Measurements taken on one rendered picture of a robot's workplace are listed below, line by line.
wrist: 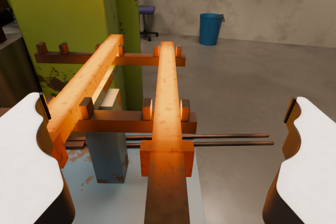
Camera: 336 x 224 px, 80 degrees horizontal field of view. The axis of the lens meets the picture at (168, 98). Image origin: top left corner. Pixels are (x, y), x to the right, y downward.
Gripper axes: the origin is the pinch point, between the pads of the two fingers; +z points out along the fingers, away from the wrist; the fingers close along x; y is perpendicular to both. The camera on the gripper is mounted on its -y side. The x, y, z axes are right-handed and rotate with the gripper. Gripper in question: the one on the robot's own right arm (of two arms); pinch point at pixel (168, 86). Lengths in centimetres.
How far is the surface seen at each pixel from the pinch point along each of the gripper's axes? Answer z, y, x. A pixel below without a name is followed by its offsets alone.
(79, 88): 12.4, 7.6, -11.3
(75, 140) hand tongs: 30, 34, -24
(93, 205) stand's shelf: 12.5, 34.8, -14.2
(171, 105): 9.0, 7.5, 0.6
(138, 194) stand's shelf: 14.8, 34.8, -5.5
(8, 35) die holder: 54, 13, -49
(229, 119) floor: 129, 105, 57
